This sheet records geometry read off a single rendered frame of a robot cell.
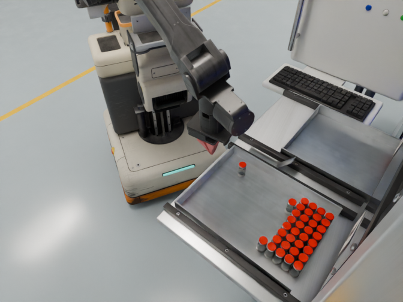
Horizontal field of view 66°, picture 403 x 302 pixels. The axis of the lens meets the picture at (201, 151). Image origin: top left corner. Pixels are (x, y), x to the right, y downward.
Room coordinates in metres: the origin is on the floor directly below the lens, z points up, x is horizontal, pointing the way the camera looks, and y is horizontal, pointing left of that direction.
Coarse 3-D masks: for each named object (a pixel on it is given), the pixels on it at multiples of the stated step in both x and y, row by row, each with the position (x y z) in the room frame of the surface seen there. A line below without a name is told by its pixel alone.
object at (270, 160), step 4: (252, 148) 0.65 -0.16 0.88; (252, 152) 0.63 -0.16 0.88; (256, 152) 0.63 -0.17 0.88; (260, 152) 0.63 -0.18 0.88; (260, 156) 0.62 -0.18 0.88; (264, 156) 0.62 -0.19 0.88; (268, 156) 0.62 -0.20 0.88; (264, 160) 0.60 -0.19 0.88; (268, 160) 0.60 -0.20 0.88; (272, 160) 0.60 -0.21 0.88; (288, 160) 0.57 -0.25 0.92; (292, 160) 0.56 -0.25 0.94; (272, 164) 0.59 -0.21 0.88; (276, 164) 0.59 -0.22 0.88; (280, 164) 0.58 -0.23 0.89; (284, 164) 0.56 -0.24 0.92; (288, 164) 0.55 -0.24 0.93
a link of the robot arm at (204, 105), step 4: (200, 100) 0.49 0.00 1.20; (204, 100) 0.48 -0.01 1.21; (200, 104) 0.49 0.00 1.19; (204, 104) 0.48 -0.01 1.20; (208, 104) 0.48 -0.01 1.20; (200, 108) 0.49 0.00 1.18; (204, 108) 0.48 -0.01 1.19; (208, 108) 0.48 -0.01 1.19; (212, 108) 0.48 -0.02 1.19; (204, 112) 0.48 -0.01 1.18; (208, 112) 0.48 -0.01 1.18; (212, 112) 0.48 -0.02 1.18
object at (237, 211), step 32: (224, 160) 0.60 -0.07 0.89; (256, 160) 0.58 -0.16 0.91; (192, 192) 0.48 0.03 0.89; (224, 192) 0.49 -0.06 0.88; (256, 192) 0.49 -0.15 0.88; (288, 192) 0.49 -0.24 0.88; (224, 224) 0.39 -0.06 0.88; (256, 224) 0.39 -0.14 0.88; (256, 256) 0.31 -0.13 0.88; (288, 288) 0.22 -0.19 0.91
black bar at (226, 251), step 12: (168, 204) 0.44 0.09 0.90; (180, 216) 0.40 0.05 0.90; (192, 228) 0.37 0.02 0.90; (204, 240) 0.34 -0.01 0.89; (216, 240) 0.34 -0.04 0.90; (228, 252) 0.31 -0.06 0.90; (240, 264) 0.28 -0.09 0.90; (252, 276) 0.26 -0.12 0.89; (264, 276) 0.25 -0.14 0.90; (276, 288) 0.23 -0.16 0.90; (288, 300) 0.20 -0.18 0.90
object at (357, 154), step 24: (312, 120) 0.78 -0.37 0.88; (336, 120) 0.78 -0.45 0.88; (288, 144) 0.66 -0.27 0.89; (312, 144) 0.67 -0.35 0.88; (336, 144) 0.67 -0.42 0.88; (360, 144) 0.67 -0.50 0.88; (384, 144) 0.67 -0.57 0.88; (312, 168) 0.56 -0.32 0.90; (336, 168) 0.57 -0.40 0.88; (360, 168) 0.57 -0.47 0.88; (384, 168) 0.57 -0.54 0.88; (360, 192) 0.47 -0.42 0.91
